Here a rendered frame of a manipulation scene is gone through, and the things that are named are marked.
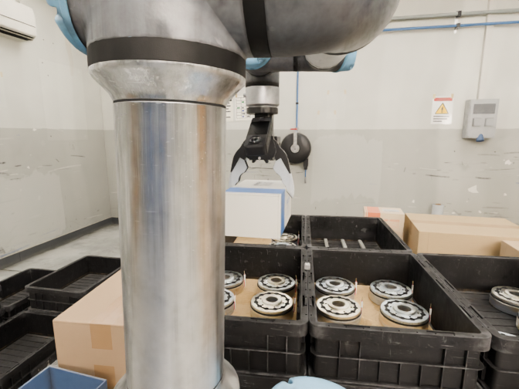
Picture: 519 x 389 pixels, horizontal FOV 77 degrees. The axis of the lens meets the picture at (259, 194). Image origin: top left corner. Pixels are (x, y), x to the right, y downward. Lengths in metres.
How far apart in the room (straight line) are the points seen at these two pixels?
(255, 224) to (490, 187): 3.91
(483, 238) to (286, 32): 1.26
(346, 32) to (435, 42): 4.00
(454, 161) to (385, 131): 0.82
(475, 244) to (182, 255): 1.26
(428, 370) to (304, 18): 0.61
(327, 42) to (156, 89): 0.12
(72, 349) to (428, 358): 0.72
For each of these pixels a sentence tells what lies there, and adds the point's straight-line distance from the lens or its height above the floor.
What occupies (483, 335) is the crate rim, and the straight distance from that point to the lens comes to 0.69.
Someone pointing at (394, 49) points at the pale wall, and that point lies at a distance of 4.16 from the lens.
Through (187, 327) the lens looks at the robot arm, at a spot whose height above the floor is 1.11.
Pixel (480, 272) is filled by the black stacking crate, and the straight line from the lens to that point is 1.09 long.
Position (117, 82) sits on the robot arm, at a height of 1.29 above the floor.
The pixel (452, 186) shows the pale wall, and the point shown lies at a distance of 4.27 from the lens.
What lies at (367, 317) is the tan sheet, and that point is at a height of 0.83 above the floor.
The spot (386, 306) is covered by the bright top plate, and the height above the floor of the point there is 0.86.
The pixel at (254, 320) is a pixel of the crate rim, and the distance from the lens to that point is 0.62.
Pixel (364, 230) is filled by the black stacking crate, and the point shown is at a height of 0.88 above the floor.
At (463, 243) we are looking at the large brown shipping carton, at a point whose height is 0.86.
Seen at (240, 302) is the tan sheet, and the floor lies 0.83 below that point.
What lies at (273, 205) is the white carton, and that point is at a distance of 0.64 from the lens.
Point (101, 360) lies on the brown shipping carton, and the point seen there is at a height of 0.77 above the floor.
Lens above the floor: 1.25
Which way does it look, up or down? 10 degrees down
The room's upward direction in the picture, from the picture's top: straight up
